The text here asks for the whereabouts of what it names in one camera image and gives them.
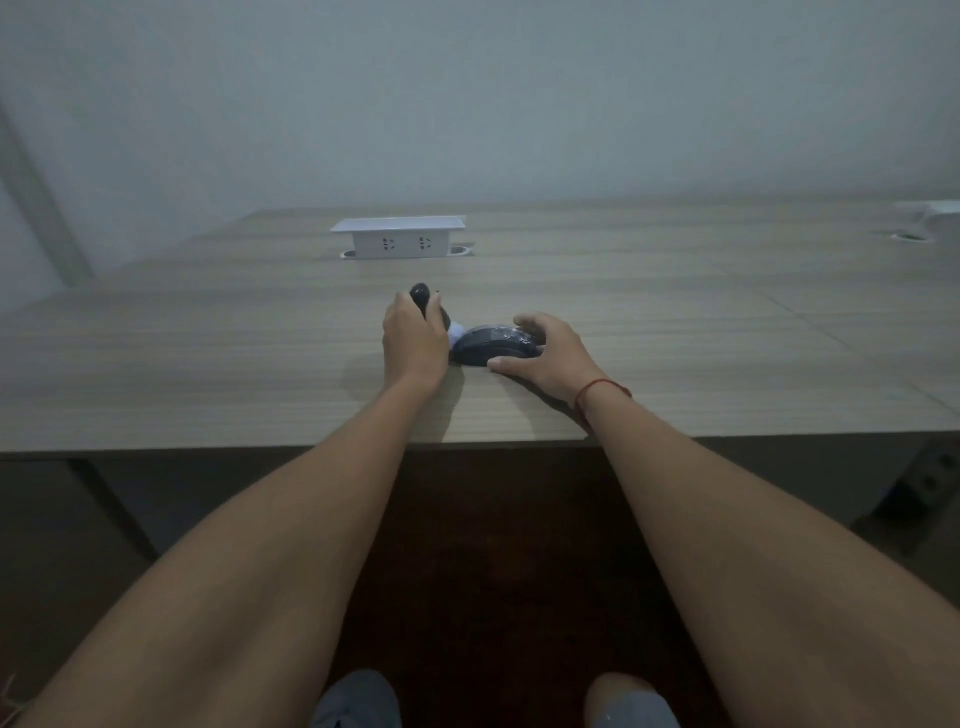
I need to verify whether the black mouse cover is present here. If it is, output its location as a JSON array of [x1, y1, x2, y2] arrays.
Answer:
[[408, 282, 453, 335]]

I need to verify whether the person's right forearm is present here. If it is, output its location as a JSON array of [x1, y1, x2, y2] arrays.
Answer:
[[579, 384, 960, 728]]

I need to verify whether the red string bracelet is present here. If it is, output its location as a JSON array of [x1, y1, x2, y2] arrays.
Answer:
[[573, 378, 634, 423]]

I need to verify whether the person's left forearm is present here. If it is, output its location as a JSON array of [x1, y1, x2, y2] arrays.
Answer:
[[11, 375, 451, 728]]

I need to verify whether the dark metal desk leg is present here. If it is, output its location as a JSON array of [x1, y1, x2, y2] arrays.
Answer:
[[66, 457, 163, 562]]

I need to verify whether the person's left hand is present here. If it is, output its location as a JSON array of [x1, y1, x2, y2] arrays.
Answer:
[[382, 289, 453, 391]]

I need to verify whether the person's leg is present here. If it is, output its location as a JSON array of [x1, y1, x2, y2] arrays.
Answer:
[[310, 669, 403, 728], [584, 672, 682, 728]]

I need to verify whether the dark grey computer mouse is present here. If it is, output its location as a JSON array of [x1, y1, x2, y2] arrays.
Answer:
[[451, 323, 546, 369]]

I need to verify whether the white desk power socket box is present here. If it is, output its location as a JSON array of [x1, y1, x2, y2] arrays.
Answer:
[[873, 199, 960, 246], [330, 215, 477, 261]]

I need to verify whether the dark metal desk frame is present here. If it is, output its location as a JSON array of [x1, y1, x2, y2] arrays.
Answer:
[[853, 433, 960, 558]]

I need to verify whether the person's left leg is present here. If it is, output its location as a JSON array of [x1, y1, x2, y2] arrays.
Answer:
[[310, 669, 403, 728]]

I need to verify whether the person's right leg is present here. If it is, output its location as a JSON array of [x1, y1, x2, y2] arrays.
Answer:
[[584, 672, 682, 728]]

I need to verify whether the person's right hand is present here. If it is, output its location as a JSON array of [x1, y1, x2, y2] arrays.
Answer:
[[487, 312, 610, 412]]

